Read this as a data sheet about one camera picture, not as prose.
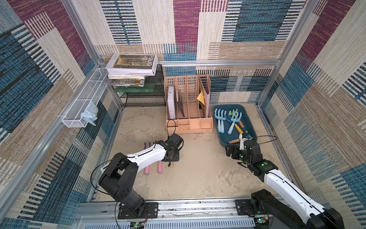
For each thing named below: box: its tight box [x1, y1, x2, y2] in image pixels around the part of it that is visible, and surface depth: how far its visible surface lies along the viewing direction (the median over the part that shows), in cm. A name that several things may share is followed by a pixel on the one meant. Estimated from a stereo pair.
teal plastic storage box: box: [212, 104, 258, 146], surface depth 108 cm
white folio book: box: [105, 53, 159, 76], surface depth 85 cm
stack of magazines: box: [104, 74, 145, 87], surface depth 83 cm
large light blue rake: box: [227, 111, 243, 135], surface depth 110 cm
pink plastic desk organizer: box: [163, 74, 214, 135], surface depth 106 cm
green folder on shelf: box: [114, 83, 156, 93], surface depth 96 cm
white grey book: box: [167, 85, 176, 120], surface depth 102 cm
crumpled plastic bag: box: [80, 100, 99, 127], surface depth 69 cm
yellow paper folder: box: [196, 89, 205, 105], surface depth 91 cm
